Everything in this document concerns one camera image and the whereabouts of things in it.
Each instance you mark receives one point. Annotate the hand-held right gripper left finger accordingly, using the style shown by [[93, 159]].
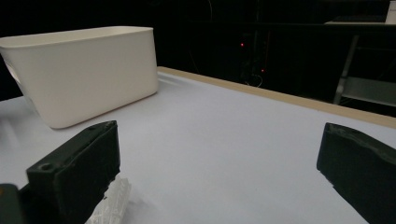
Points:
[[77, 168]]

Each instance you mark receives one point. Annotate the clear plastic wrapper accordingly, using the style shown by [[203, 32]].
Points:
[[113, 203]]

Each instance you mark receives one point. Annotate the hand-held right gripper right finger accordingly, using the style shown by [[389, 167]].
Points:
[[361, 168]]

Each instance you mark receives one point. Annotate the dark equipment with red lights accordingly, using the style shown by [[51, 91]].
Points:
[[253, 59]]

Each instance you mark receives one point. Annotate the grey metal shelf stand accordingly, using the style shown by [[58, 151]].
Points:
[[364, 84]]

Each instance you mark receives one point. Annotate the white plastic bin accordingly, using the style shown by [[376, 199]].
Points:
[[87, 81]]

